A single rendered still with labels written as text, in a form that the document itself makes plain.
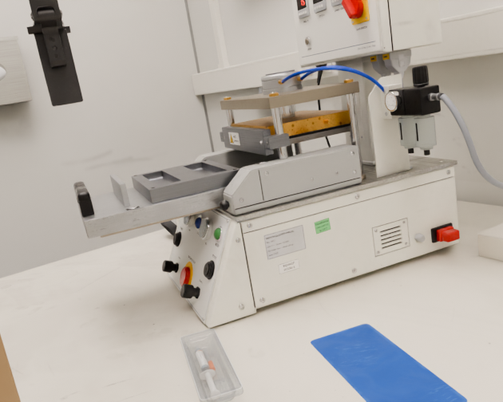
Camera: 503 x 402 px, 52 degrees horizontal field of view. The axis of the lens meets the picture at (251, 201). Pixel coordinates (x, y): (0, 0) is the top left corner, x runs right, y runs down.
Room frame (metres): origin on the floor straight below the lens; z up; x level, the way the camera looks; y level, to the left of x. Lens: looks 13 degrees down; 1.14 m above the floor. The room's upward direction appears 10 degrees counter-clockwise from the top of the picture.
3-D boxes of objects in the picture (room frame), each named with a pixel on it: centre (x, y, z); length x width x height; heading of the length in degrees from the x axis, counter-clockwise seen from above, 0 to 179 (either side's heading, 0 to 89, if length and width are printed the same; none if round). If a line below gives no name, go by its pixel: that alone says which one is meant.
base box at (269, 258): (1.03, -0.10, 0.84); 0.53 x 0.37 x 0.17; 109
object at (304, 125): (1.04, -0.10, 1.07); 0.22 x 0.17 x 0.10; 19
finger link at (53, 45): (0.51, 0.16, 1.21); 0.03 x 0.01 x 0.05; 18
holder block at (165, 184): (0.97, 0.12, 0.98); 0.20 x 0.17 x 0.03; 19
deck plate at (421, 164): (1.06, -0.13, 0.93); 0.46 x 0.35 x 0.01; 109
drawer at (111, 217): (0.95, 0.17, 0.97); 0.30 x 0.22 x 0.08; 109
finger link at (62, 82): (0.53, 0.16, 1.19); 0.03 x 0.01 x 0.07; 108
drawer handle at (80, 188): (0.91, 0.30, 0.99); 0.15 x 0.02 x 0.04; 19
